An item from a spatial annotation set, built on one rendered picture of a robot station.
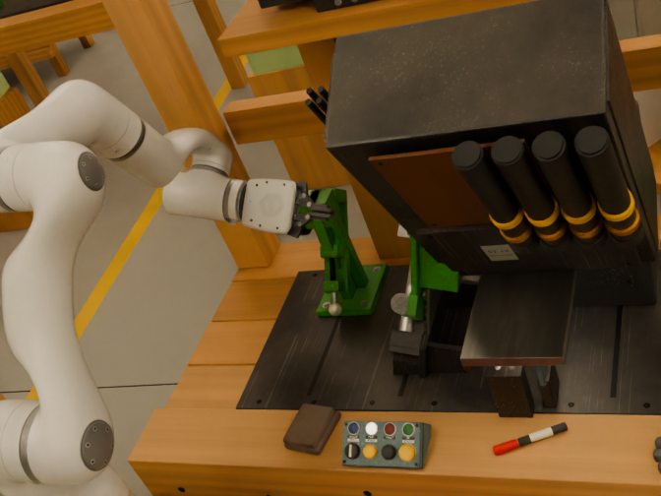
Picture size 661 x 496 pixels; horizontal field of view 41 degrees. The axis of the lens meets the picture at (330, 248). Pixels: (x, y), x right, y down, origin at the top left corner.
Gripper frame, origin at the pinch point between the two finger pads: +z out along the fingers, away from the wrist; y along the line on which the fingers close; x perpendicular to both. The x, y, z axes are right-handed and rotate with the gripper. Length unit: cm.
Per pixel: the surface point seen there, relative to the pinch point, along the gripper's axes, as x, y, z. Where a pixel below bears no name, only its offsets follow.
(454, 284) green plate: -3.9, -9.7, 26.7
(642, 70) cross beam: 14, 36, 54
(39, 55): 395, 113, -338
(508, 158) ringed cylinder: -56, 5, 37
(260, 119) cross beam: 29.2, 21.2, -26.2
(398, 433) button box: -3.7, -37.0, 20.8
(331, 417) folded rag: 5.4, -38.0, 6.3
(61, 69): 407, 107, -326
